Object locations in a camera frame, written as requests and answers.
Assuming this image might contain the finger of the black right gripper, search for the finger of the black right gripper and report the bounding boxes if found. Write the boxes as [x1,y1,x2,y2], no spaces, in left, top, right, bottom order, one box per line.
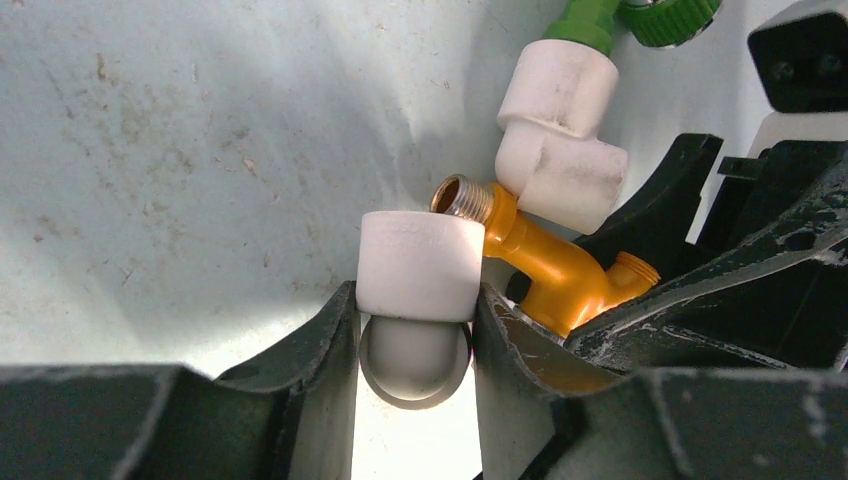
[564,160,847,368]
[573,133,724,284]

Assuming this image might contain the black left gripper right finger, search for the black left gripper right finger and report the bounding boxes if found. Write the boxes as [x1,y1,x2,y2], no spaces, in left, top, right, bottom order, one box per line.
[472,286,847,479]

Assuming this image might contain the white pipe elbow fitting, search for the white pipe elbow fitting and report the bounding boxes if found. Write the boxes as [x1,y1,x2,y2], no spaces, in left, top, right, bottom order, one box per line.
[495,39,628,235]

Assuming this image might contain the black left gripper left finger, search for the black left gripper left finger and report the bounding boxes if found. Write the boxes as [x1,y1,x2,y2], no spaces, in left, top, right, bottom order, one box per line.
[1,282,360,479]

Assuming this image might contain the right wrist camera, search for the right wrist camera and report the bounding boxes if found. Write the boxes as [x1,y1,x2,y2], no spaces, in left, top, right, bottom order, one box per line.
[747,1,847,157]

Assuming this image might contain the orange water faucet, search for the orange water faucet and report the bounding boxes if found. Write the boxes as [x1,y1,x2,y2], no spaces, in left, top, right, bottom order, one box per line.
[430,174,660,338]

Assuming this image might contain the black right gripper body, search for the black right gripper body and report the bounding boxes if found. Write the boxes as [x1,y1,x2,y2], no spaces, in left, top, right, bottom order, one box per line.
[692,140,847,265]

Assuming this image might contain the green water faucet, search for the green water faucet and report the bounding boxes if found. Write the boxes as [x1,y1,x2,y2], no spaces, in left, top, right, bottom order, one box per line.
[543,0,723,56]

